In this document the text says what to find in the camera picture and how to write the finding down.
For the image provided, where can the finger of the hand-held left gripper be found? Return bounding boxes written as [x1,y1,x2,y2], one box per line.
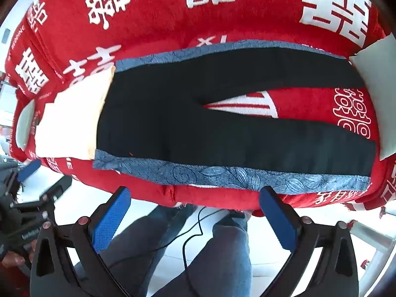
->
[40,176,73,205]
[6,159,42,186]

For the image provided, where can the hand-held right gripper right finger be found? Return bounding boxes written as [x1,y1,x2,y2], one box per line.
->
[259,186,359,297]

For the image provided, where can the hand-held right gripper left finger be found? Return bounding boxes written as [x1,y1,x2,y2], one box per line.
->
[30,186,132,297]

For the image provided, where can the black pants with blue stripes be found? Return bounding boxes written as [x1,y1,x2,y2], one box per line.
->
[93,40,376,195]

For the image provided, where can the person's left hand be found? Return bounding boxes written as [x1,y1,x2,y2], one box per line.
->
[0,247,33,268]

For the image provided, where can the person's leg in jeans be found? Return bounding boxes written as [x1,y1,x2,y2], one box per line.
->
[99,203,198,297]
[155,209,252,297]

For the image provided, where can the pale grey-green cloth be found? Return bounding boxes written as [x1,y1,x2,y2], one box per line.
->
[16,99,37,149]

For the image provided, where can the cream folded cloth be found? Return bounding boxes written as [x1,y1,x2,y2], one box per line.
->
[35,67,116,161]

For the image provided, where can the white metal table leg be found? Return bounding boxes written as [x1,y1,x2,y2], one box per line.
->
[349,219,396,256]

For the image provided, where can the red printed blanket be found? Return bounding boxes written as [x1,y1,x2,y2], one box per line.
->
[4,0,396,220]

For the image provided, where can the off-white cloth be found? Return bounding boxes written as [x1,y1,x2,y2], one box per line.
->
[349,33,396,162]

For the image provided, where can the black cable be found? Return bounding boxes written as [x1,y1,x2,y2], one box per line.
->
[108,206,226,274]

